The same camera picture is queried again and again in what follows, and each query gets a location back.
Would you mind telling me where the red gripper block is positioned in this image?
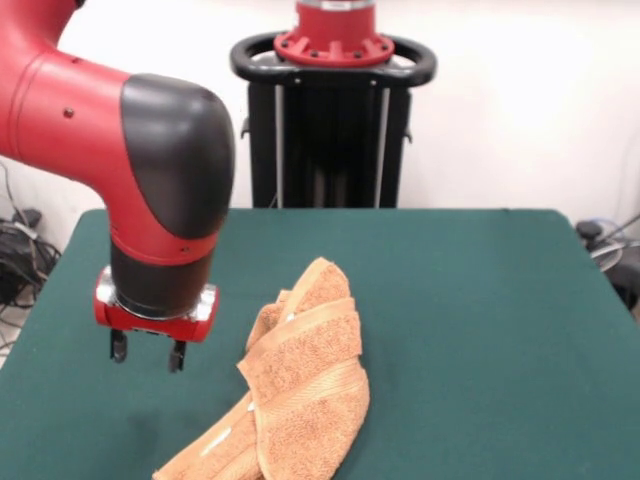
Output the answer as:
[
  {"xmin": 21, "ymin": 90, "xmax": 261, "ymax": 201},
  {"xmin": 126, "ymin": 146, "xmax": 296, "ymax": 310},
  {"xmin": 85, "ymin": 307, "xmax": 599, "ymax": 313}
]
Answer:
[{"xmin": 92, "ymin": 266, "xmax": 221, "ymax": 374}]

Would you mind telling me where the orange terry towel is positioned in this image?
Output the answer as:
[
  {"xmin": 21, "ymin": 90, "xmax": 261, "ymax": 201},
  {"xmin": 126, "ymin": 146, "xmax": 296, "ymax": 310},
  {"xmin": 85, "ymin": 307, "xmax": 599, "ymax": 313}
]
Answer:
[{"xmin": 152, "ymin": 256, "xmax": 372, "ymax": 480}]

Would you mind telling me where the dark green table cloth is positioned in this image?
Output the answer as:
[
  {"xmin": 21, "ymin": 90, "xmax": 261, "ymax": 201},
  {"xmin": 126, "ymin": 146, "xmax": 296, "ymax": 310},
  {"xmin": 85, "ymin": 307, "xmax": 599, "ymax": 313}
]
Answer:
[{"xmin": 0, "ymin": 207, "xmax": 640, "ymax": 480}]

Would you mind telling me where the grey round stand base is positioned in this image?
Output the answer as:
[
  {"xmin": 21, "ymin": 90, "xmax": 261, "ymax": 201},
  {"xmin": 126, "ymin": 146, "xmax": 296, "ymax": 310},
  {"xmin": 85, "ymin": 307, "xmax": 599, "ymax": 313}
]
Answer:
[{"xmin": 588, "ymin": 238, "xmax": 625, "ymax": 275}]

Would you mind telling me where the black cable tangle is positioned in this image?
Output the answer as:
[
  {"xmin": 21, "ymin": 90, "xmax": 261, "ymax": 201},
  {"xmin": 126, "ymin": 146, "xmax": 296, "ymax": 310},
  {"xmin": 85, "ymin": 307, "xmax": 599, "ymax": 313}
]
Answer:
[{"xmin": 0, "ymin": 159, "xmax": 64, "ymax": 351}]

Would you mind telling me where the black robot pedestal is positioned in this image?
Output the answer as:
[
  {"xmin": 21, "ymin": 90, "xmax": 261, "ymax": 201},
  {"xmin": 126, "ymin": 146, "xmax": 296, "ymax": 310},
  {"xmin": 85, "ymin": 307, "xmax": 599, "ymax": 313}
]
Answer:
[{"xmin": 230, "ymin": 31, "xmax": 439, "ymax": 210}]

